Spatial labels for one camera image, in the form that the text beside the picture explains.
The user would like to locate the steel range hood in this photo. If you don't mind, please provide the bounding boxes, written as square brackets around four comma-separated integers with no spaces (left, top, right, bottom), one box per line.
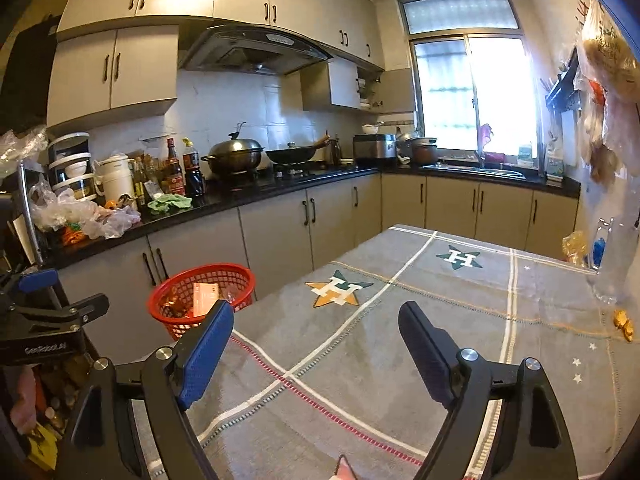
[179,24,331,76]

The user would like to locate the beige upper kitchen cabinets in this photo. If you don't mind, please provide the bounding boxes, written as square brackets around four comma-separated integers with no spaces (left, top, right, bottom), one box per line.
[46,0,384,132]

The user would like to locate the white dish rack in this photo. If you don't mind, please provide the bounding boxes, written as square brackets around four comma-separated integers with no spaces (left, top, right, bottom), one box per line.
[47,132,98,200]

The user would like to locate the bright kitchen window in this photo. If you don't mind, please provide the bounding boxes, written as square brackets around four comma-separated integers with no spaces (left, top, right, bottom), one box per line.
[399,0,539,169]

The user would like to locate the green dish cloth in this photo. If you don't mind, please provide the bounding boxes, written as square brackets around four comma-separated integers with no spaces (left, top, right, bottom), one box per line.
[148,193,192,214]

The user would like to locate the black frying pan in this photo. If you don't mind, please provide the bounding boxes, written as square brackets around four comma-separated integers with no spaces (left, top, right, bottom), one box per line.
[266,133,331,166]

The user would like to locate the dark soy sauce bottle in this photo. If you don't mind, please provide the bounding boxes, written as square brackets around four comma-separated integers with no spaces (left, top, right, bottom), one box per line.
[182,138,205,198]

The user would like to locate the red plastic mesh basket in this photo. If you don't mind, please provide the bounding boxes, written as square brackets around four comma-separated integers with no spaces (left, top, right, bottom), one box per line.
[146,263,256,340]

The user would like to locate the red label sauce bottle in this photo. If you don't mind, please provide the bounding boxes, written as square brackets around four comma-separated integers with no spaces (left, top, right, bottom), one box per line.
[164,138,186,196]

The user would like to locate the beige kitchen cabinets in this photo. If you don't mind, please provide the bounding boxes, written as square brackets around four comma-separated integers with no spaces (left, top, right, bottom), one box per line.
[46,0,384,132]
[58,174,578,361]

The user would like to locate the black kitchen countertop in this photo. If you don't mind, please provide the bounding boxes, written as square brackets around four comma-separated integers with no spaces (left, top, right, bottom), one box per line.
[44,165,582,270]

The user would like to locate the brown clay pot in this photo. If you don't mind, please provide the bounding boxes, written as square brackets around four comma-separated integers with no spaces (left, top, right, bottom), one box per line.
[410,136,439,166]

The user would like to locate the silver rice cooker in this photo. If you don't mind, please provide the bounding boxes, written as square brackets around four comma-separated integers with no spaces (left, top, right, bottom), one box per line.
[352,133,396,167]

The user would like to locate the steel wok with lid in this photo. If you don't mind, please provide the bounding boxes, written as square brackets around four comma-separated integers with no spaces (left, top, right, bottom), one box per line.
[202,122,264,176]

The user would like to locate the white plastic bags pile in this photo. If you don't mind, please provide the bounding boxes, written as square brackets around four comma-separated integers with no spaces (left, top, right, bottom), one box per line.
[27,181,141,240]

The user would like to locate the orange cardboard box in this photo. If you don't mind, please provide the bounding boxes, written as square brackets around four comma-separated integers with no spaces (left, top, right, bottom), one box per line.
[192,283,219,316]

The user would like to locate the blue plastic bag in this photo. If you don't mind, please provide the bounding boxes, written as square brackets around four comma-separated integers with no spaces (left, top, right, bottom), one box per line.
[591,237,606,269]

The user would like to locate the beige lower kitchen cabinets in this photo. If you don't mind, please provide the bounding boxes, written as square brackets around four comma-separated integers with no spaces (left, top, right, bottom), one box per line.
[58,174,578,361]

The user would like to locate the white electric kettle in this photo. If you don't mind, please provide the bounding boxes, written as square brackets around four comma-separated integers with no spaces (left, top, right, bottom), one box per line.
[93,154,136,203]

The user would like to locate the grey star patterned tablecloth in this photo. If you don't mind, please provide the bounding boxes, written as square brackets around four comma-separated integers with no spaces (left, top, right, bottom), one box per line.
[186,226,639,479]

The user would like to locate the hanging plastic food bags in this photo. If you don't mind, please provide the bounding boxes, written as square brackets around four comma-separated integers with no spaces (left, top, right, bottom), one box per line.
[574,0,639,186]

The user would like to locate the yellow crinkled plastic bag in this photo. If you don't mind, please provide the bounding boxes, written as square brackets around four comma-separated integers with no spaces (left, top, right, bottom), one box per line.
[562,231,588,268]

